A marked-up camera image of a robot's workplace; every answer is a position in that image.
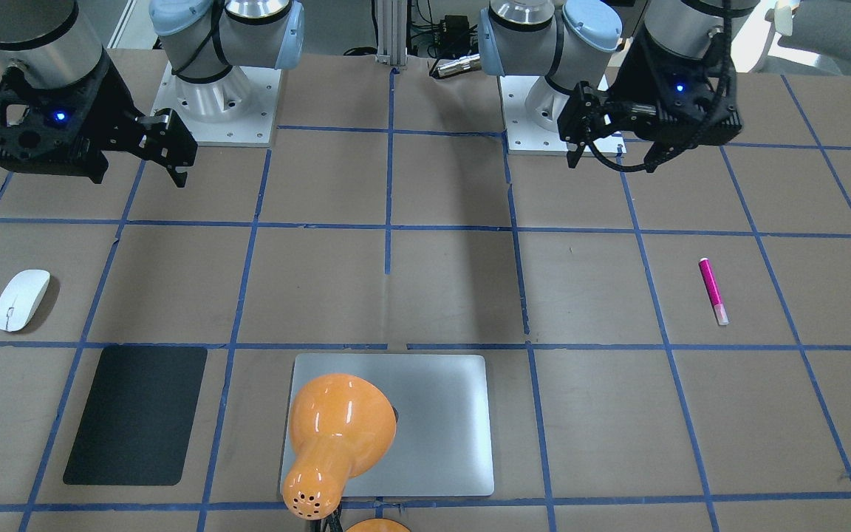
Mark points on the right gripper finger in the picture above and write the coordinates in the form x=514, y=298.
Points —
x=167, y=122
x=169, y=152

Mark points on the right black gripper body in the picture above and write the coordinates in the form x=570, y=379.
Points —
x=117, y=111

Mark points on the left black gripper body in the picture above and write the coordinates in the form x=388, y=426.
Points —
x=626, y=94

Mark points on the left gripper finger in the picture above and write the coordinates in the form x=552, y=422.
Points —
x=580, y=139
x=584, y=102

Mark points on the pink marker pen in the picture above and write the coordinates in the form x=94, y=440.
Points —
x=713, y=291

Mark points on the white computer mouse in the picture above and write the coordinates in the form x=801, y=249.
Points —
x=21, y=297

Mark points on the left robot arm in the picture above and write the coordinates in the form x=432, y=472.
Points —
x=575, y=74

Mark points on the black mousepad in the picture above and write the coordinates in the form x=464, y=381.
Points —
x=138, y=417

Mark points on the silver laptop notebook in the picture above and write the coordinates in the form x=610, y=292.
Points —
x=443, y=445

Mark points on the orange desk lamp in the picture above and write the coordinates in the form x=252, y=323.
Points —
x=339, y=427

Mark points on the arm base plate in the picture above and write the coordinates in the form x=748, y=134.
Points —
x=238, y=110
x=530, y=109

